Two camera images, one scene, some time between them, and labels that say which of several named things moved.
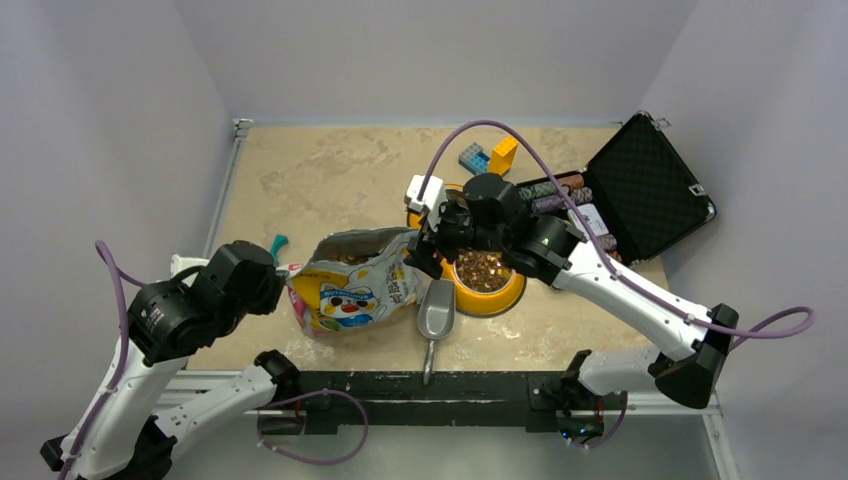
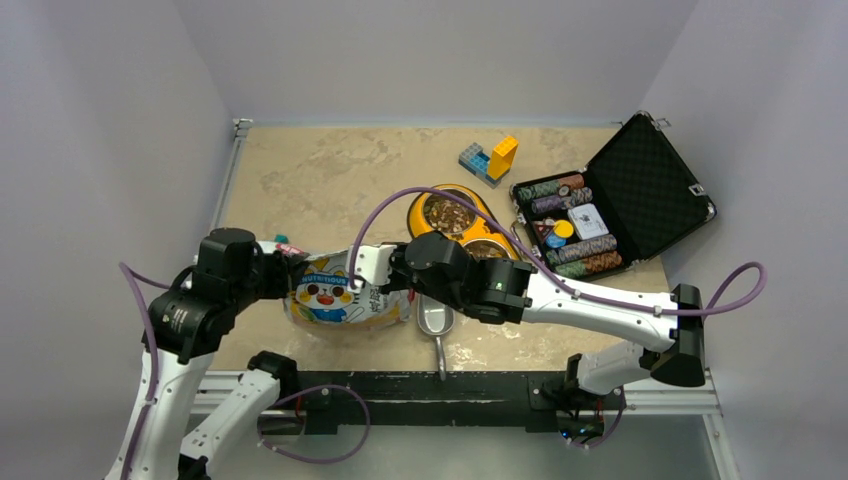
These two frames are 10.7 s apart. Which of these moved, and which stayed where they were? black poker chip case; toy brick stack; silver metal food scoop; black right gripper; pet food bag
Moved: silver metal food scoop; pet food bag; black right gripper
Stayed: black poker chip case; toy brick stack
